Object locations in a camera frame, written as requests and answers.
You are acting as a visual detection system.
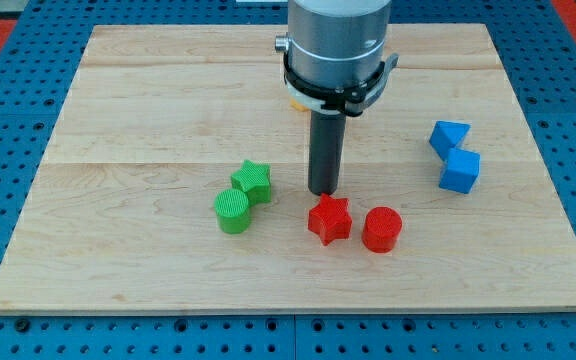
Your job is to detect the green cylinder block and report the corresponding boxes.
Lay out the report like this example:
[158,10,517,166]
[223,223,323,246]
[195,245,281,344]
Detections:
[214,188,251,234]

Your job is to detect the wooden board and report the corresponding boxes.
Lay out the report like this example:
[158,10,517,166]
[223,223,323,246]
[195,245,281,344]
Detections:
[0,24,576,316]

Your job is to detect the green star block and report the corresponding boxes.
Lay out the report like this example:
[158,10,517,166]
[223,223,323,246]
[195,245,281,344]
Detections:
[230,159,272,206]

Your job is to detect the red cylinder block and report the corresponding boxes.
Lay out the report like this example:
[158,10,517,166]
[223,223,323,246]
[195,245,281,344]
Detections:
[362,206,403,253]

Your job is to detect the red star block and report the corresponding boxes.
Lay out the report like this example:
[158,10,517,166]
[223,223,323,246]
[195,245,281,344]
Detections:
[308,193,352,246]

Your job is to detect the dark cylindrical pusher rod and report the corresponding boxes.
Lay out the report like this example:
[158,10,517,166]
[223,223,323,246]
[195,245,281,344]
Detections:
[308,111,346,195]

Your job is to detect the blue triangle block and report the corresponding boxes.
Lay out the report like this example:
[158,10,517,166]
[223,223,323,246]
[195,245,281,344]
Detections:
[429,120,471,161]

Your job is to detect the yellow block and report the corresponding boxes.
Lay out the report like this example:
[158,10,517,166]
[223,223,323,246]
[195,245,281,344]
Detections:
[290,98,309,112]

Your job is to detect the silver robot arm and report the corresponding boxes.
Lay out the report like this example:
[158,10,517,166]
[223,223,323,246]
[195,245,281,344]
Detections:
[275,0,398,195]

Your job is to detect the blue cube block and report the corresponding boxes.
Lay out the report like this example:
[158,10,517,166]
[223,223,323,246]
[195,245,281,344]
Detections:
[439,148,481,194]

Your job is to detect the black clamp ring mount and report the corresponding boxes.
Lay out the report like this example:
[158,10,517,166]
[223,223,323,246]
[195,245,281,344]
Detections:
[283,53,399,117]

